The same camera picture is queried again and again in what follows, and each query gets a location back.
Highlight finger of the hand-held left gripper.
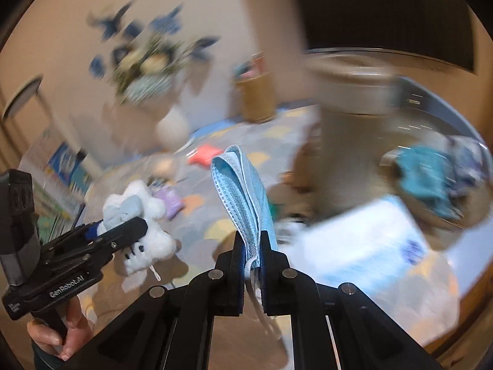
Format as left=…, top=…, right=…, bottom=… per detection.
left=42, top=217, right=149, bottom=278
left=45, top=221, right=106, bottom=252

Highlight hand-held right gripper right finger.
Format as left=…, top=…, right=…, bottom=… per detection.
left=260, top=230, right=443, bottom=370

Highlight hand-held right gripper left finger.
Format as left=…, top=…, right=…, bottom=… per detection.
left=77, top=231, right=247, bottom=370

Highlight white plush toy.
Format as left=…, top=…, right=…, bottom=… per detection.
left=96, top=180, right=178, bottom=277

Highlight blue face mask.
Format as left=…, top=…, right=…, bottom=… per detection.
left=210, top=144, right=279, bottom=326

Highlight grey storage bin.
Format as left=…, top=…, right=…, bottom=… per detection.
left=300, top=46, right=492, bottom=232

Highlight teal printed drawstring bag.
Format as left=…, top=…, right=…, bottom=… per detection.
left=396, top=146, right=463, bottom=217

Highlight person's left hand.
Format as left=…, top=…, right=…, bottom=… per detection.
left=27, top=297, right=94, bottom=361

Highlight purple packet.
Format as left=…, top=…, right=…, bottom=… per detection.
left=152, top=185, right=184, bottom=221

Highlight row of books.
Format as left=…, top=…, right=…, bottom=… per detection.
left=23, top=123, right=95, bottom=240

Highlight beige round object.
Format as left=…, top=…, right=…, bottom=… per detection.
left=148, top=153, right=177, bottom=179

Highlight leaf-patterned table mat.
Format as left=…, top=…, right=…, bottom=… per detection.
left=82, top=104, right=460, bottom=349

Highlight white and blue mask pack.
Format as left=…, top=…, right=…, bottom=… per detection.
left=298, top=194, right=431, bottom=290

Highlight red packet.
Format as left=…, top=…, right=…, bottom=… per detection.
left=187, top=144, right=224, bottom=167

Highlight white ribbed vase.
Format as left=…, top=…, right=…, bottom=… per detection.
left=156, top=106, right=190, bottom=150

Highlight wooden pen holder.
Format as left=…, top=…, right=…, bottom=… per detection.
left=234, top=71, right=276, bottom=123

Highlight blue and white flowers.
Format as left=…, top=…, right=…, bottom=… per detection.
left=87, top=2, right=221, bottom=103

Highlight bunch of pens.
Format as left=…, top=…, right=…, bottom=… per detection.
left=233, top=51, right=267, bottom=81

